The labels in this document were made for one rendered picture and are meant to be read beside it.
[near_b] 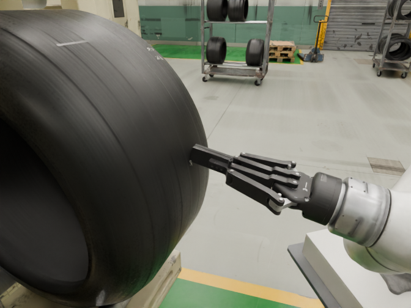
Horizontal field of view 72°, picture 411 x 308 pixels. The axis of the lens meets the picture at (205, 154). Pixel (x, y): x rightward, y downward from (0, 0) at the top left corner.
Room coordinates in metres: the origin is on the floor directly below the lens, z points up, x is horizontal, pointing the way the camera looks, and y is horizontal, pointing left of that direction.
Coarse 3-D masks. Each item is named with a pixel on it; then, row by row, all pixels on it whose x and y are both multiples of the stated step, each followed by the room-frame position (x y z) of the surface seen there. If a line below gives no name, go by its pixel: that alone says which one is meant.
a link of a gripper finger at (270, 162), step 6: (246, 156) 0.43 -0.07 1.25; (252, 156) 0.43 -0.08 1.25; (258, 156) 0.43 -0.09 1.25; (264, 156) 0.43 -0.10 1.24; (258, 162) 0.42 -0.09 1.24; (264, 162) 0.42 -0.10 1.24; (270, 162) 0.42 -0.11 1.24; (276, 162) 0.42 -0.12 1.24; (282, 162) 0.42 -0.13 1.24; (288, 162) 0.42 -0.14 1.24; (294, 162) 0.42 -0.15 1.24; (276, 174) 0.42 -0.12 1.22
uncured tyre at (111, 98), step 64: (0, 64) 0.36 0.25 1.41; (64, 64) 0.37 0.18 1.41; (128, 64) 0.45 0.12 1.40; (0, 128) 0.67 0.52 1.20; (64, 128) 0.32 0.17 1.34; (128, 128) 0.35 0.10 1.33; (192, 128) 0.47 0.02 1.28; (0, 192) 0.59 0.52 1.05; (64, 192) 0.31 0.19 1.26; (128, 192) 0.31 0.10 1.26; (192, 192) 0.42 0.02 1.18; (0, 256) 0.43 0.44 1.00; (64, 256) 0.51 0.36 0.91; (128, 256) 0.30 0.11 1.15
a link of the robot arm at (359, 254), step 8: (408, 168) 0.48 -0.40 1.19; (408, 176) 0.46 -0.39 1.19; (400, 184) 0.45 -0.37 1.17; (408, 184) 0.44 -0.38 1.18; (344, 240) 0.42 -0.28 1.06; (344, 248) 0.42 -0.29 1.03; (352, 248) 0.38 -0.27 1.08; (360, 248) 0.36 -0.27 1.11; (352, 256) 0.38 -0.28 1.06; (360, 256) 0.36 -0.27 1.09; (368, 256) 0.34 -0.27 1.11; (360, 264) 0.37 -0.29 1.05; (368, 264) 0.34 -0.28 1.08; (376, 264) 0.33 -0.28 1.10; (376, 272) 0.35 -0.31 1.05; (384, 272) 0.33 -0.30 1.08; (392, 272) 0.32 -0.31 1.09; (400, 272) 0.31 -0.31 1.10
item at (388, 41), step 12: (396, 0) 6.94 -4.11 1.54; (396, 12) 6.45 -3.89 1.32; (384, 24) 7.59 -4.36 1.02; (396, 24) 7.54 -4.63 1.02; (408, 24) 7.46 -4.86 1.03; (384, 36) 7.40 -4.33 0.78; (396, 36) 6.87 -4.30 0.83; (384, 48) 6.49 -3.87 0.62; (408, 48) 6.62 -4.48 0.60; (384, 60) 6.44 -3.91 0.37; (396, 60) 6.38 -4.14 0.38; (408, 72) 6.31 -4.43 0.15
